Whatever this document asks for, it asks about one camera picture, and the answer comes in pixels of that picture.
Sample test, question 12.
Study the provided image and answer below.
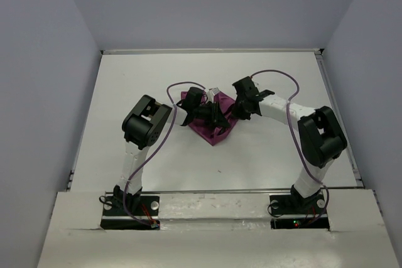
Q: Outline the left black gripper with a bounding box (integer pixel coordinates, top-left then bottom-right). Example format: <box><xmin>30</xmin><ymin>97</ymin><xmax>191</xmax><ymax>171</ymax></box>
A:
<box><xmin>192</xmin><ymin>102</ymin><xmax>230</xmax><ymax>130</ymax></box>

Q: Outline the purple cloth napkin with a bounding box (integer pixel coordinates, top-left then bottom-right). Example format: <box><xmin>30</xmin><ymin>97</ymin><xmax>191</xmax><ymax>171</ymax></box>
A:
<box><xmin>181</xmin><ymin>92</ymin><xmax>237</xmax><ymax>146</ymax></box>

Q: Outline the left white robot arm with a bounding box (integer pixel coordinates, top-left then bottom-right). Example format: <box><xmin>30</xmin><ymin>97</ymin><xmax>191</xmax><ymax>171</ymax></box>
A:
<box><xmin>113</xmin><ymin>87</ymin><xmax>236</xmax><ymax>215</ymax></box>

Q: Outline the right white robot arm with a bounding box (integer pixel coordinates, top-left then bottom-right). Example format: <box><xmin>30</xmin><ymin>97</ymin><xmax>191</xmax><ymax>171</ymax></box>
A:
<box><xmin>232</xmin><ymin>77</ymin><xmax>347</xmax><ymax>213</ymax></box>

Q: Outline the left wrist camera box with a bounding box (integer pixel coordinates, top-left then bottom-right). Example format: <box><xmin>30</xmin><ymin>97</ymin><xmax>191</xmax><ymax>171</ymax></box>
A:
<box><xmin>205</xmin><ymin>87</ymin><xmax>220</xmax><ymax>103</ymax></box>

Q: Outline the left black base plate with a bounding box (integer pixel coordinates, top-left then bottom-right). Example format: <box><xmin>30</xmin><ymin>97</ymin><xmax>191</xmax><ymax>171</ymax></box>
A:
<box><xmin>99</xmin><ymin>190</ymin><xmax>160</xmax><ymax>230</ymax></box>

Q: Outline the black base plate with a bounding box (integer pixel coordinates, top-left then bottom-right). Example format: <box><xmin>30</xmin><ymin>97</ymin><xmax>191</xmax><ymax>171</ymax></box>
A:
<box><xmin>99</xmin><ymin>190</ymin><xmax>160</xmax><ymax>230</ymax></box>
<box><xmin>267</xmin><ymin>187</ymin><xmax>330</xmax><ymax>230</ymax></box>

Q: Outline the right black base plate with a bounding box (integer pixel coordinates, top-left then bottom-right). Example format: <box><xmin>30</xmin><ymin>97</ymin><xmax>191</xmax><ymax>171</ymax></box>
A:
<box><xmin>267</xmin><ymin>187</ymin><xmax>330</xmax><ymax>230</ymax></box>

